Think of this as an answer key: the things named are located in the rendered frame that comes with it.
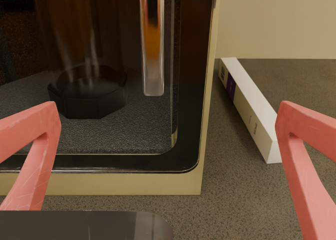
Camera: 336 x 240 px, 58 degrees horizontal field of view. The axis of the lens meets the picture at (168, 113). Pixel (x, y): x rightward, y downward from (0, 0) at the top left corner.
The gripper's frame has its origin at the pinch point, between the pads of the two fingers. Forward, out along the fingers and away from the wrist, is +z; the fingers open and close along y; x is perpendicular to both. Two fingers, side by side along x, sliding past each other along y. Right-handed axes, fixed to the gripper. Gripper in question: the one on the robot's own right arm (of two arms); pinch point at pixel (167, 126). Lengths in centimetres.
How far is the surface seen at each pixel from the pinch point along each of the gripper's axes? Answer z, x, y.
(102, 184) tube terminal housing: 14.5, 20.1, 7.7
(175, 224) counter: 10.5, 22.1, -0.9
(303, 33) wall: 58, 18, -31
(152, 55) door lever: 8.6, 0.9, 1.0
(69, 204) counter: 13.1, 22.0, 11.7
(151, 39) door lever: 8.6, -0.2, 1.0
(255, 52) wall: 58, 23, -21
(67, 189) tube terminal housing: 14.4, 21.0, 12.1
